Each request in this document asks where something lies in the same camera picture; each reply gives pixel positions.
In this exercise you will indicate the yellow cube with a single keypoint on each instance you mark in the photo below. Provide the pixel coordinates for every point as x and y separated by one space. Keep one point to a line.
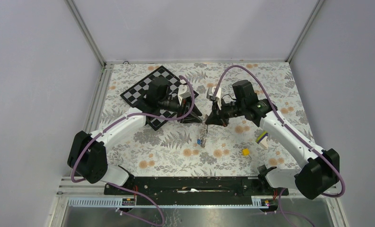
245 152

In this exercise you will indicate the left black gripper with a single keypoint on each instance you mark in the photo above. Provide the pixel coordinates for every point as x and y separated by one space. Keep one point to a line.
192 117

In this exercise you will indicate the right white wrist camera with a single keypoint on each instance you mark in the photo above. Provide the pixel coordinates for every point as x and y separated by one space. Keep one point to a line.
214 95

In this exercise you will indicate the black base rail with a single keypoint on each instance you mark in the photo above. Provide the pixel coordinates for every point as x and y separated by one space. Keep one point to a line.
196 188

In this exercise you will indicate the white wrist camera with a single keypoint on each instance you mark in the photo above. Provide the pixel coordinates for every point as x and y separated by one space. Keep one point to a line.
214 95
183 92

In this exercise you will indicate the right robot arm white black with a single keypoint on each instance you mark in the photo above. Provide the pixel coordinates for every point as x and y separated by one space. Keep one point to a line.
319 168

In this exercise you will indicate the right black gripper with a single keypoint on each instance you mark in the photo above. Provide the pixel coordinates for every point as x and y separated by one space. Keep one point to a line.
218 116

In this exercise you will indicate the floral table mat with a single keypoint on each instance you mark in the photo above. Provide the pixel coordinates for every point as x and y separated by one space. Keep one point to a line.
173 150

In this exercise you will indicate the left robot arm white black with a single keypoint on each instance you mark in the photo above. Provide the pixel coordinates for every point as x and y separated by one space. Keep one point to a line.
88 155

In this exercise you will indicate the black white chessboard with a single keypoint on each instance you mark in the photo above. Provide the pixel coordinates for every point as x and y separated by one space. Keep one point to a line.
156 94

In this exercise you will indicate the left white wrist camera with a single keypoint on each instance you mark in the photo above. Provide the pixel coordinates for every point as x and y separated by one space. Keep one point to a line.
183 92

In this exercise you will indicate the white cable duct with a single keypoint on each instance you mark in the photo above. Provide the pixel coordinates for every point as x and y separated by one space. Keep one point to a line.
129 202

